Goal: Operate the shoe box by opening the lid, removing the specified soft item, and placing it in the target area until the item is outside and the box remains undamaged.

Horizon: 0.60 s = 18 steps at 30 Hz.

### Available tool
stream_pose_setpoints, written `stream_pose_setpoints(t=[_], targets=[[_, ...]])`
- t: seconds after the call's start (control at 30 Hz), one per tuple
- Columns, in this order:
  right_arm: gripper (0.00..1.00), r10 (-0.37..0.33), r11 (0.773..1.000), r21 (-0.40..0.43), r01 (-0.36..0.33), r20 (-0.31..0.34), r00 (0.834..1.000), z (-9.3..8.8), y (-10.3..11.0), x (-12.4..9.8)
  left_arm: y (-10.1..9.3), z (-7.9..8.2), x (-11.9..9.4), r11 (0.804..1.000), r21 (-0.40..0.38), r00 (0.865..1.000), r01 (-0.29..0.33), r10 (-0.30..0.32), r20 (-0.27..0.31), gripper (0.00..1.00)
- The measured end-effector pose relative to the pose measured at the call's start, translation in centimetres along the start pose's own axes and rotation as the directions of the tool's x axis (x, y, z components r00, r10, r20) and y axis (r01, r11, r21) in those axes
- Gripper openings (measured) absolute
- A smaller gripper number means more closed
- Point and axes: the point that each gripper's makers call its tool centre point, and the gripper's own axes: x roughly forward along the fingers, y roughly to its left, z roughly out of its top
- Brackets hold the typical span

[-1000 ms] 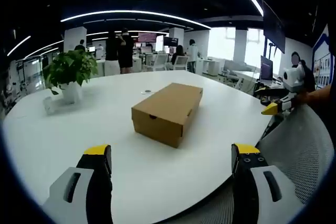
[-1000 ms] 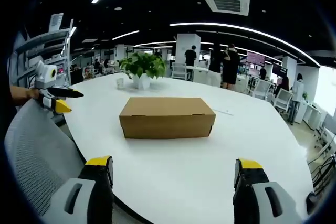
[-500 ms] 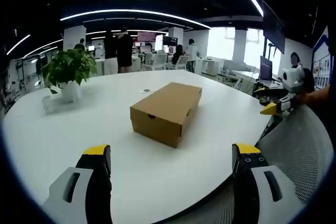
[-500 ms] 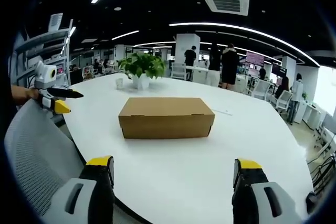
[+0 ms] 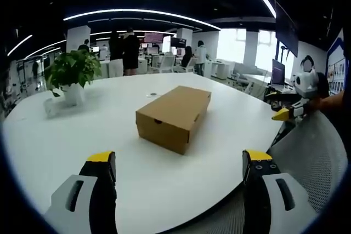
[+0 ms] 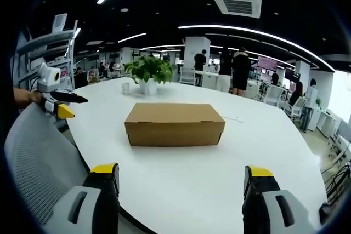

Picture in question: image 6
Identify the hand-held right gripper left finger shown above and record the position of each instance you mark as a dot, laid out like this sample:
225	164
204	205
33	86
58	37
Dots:
93	204

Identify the small white cup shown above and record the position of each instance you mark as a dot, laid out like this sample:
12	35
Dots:
126	88

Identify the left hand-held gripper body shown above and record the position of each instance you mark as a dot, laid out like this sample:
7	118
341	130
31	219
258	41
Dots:
48	80

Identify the ceiling air conditioner vent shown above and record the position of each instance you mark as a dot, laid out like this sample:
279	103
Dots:
237	5

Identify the white mesh office chair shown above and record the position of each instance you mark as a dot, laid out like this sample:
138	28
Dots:
38	160

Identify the grey metal shelf rack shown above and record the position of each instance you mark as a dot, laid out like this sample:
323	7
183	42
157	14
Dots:
49	53

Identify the white square pillar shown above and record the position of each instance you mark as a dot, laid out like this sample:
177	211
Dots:
196	51

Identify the brown cardboard shoe box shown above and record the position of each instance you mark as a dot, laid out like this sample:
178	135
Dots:
172	124

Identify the green potted plant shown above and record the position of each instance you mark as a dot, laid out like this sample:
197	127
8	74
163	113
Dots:
149	73

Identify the pink wall screen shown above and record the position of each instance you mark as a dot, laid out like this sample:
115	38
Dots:
267	63

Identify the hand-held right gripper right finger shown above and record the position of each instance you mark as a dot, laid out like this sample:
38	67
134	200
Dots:
263	204

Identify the person's left hand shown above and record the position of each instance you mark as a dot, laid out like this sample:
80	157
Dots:
34	97

